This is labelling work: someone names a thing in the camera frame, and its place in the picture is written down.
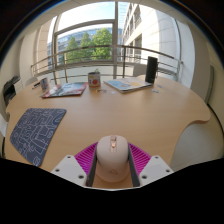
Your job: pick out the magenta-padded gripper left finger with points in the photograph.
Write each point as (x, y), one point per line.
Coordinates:
(68, 166)

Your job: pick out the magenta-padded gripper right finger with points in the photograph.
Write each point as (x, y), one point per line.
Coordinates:
(154, 166)

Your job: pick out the beige computer mouse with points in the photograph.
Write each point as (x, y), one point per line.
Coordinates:
(112, 160)

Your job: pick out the grey patterned mouse pad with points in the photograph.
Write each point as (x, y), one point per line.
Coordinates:
(35, 131)

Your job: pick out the white chair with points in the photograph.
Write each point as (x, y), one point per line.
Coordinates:
(31, 80)
(1, 128)
(139, 69)

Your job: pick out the red and blue magazine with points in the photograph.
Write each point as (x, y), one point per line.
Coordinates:
(65, 89)

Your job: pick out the white printed mug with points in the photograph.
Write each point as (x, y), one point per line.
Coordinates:
(44, 84)

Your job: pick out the light blue illustrated book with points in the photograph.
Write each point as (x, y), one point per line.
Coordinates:
(127, 84)

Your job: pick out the black and white stapler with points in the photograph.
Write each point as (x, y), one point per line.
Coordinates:
(36, 85)

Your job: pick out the red printed plant pot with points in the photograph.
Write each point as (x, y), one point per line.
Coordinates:
(94, 80)

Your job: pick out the black office printer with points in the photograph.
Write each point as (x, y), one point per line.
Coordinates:
(10, 89)

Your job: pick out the black speaker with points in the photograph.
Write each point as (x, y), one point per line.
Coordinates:
(151, 69)

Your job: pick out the metal balcony railing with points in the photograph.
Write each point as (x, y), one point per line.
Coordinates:
(100, 49)

